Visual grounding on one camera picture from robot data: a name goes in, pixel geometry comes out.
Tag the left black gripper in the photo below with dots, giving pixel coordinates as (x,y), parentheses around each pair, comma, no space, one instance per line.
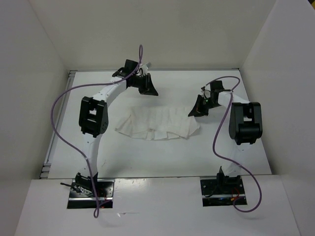
(148,88)

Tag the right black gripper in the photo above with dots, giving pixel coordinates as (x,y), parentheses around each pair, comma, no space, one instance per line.
(198,110)

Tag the white pleated skirt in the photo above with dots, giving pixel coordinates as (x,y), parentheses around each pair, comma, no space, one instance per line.
(157,123)

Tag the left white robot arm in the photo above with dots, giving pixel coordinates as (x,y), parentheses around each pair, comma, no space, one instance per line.
(93,117)

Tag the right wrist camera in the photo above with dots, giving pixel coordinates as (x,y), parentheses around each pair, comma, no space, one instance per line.
(206,94)

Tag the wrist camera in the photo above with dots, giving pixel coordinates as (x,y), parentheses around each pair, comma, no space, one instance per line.
(206,94)
(146,66)

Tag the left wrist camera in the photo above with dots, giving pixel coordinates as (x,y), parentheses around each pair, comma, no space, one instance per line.
(146,66)

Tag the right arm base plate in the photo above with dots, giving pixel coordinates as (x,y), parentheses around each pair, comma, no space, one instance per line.
(215,194)

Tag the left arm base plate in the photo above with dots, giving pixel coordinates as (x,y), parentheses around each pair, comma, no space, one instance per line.
(80,198)

